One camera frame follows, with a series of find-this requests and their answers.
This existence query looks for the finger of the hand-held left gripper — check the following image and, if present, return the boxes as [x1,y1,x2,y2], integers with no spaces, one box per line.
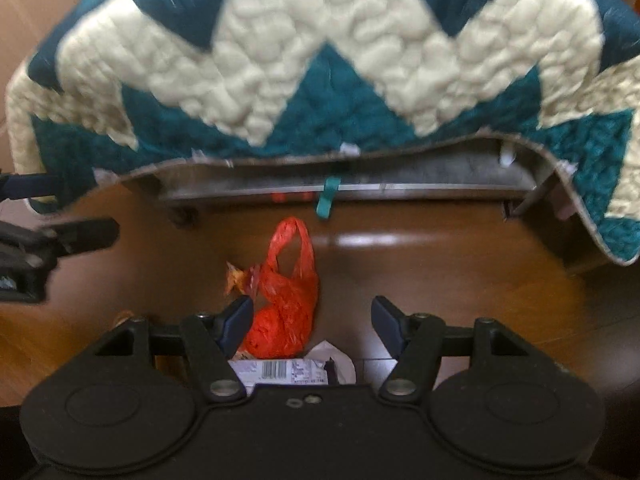
[0,172,56,200]
[25,217,121,263]

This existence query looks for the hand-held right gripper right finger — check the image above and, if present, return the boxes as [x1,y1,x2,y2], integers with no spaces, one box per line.
[371,296,531,404]

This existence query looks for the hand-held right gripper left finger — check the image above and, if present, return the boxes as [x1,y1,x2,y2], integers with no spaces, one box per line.
[95,295,254,403]

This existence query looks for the red plastic bag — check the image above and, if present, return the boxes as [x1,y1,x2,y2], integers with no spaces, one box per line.
[242,217,320,358]

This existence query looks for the white paper scrap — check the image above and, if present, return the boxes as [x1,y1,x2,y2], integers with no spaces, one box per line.
[310,340,357,386]

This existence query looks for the purple white snack packet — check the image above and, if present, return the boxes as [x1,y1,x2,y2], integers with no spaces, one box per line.
[227,357,338,387]

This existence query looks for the teal fabric tag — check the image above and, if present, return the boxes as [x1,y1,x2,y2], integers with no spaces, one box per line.
[316,176,342,221]

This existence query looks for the teal cream zigzag quilt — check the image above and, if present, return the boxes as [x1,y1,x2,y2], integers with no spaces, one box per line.
[7,0,640,266]

